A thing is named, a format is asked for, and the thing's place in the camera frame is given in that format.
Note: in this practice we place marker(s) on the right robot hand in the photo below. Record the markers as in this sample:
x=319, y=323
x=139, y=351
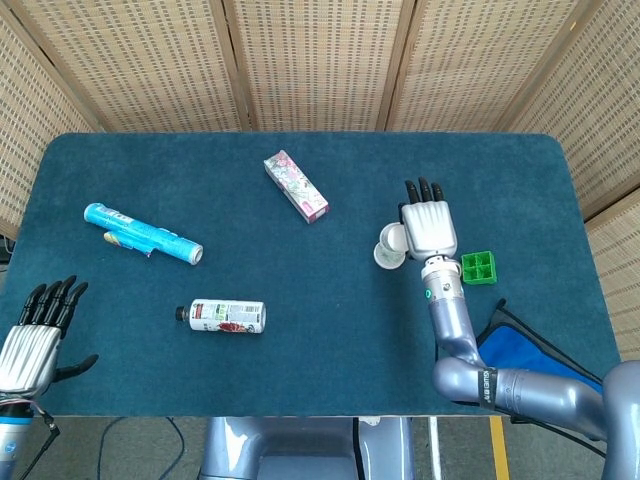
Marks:
x=430, y=227

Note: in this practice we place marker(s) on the blue cloth with black trim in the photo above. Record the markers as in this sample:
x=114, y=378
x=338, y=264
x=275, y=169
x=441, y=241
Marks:
x=515, y=347

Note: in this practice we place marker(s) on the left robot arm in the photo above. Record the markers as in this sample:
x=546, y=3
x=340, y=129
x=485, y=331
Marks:
x=11, y=440

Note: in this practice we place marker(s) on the green plastic grid tray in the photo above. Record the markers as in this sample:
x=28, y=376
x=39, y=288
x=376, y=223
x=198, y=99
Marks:
x=479, y=268

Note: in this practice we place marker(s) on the blue wrapped foil roll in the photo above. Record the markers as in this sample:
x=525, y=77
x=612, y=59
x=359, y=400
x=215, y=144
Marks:
x=140, y=232

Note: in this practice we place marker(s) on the woven bamboo folding screen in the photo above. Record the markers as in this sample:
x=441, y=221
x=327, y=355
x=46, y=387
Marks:
x=320, y=60

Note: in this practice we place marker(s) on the grey robot torso base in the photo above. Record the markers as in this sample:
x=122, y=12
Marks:
x=300, y=450

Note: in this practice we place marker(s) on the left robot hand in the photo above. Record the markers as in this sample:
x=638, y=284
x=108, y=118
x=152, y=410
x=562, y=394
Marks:
x=27, y=352

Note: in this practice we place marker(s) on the floral pink carton box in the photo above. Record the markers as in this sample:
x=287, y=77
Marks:
x=296, y=186

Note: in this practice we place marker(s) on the white labelled drink bottle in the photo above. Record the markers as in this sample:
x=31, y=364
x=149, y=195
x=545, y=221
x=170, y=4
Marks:
x=225, y=316

